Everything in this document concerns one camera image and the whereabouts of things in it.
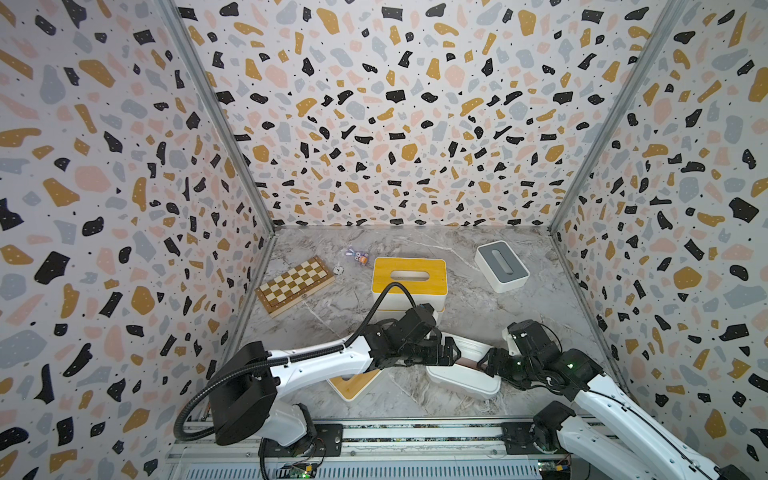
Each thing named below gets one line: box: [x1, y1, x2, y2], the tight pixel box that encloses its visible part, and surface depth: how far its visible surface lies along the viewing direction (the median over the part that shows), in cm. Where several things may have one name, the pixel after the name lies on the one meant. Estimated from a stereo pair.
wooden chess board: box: [254, 255, 336, 318], surface depth 102 cm
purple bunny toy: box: [345, 247, 369, 266], surface depth 112 cm
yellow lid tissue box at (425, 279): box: [371, 258, 448, 313], surface depth 86 cm
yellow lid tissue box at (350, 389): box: [326, 369, 382, 402], surface depth 79 cm
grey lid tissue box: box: [475, 240, 531, 294], surface depth 108 cm
